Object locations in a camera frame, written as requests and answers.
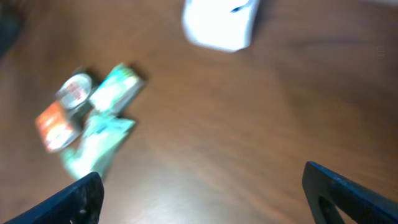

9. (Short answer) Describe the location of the teal snack packet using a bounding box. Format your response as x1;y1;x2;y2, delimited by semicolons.
60;110;136;180

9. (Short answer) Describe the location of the orange juice carton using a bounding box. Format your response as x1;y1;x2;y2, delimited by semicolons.
35;100;81;153

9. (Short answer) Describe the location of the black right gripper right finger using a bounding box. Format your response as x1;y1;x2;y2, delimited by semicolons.
302;161;397;224

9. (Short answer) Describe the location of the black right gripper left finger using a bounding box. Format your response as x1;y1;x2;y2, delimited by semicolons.
7;172;104;224

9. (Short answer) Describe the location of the dark green round-label packet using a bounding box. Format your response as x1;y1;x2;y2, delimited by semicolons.
55;67;98;119

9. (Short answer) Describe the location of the teal white drink carton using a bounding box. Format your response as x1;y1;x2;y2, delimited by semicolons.
89;63;146;115

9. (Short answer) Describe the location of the white barcode scanner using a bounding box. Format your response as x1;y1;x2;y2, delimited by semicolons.
182;0;260;52

